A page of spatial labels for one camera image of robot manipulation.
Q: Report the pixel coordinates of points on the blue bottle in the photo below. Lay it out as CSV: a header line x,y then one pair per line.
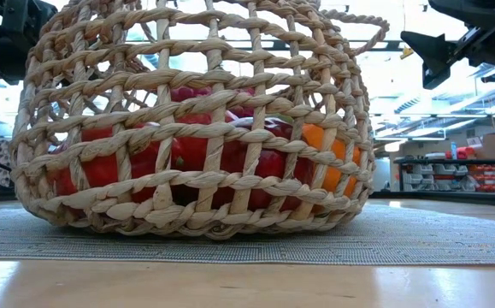
x,y
454,150

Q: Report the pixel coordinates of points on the purple grape bunch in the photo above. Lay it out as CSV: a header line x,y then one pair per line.
x,y
187,93

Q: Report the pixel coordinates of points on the grey woven placemat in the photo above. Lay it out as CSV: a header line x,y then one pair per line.
x,y
401,239

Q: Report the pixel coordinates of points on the red container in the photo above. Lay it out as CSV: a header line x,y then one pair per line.
x,y
465,152

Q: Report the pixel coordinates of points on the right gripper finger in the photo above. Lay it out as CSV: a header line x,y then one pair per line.
x,y
435,40
433,55

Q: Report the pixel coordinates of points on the storage shelf with bins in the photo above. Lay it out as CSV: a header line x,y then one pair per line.
x,y
443,175

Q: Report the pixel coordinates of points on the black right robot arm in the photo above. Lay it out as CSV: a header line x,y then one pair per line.
x,y
478,8

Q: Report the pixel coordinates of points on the orange fruit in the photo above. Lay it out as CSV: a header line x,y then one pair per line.
x,y
314,136

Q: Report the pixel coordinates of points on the black ceiling device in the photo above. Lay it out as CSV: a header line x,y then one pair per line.
x,y
491,78

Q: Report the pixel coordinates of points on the green apple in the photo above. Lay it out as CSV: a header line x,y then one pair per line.
x,y
285,118

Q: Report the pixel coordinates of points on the woven straw basket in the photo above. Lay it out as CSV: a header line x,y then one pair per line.
x,y
196,79

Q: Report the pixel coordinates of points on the dark red apple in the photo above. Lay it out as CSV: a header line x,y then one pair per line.
x,y
268,164

